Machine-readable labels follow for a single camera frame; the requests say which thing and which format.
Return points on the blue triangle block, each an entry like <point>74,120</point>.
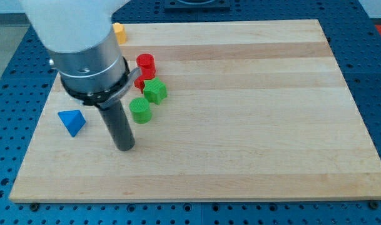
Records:
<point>73,121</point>

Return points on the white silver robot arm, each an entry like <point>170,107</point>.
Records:
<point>83,47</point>

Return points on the green star block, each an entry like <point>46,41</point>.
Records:
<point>155,90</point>

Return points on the green cylinder block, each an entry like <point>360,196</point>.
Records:
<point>140,110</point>

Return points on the red block behind star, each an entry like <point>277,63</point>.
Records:
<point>139,83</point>

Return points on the wooden board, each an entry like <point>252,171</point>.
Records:
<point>256,111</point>

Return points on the red cylinder block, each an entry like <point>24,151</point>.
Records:
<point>146,63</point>

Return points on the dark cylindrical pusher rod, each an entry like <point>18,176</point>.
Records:
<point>118,126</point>

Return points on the yellow block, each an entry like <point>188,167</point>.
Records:
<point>120,32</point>

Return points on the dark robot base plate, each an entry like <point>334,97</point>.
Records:
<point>177,5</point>

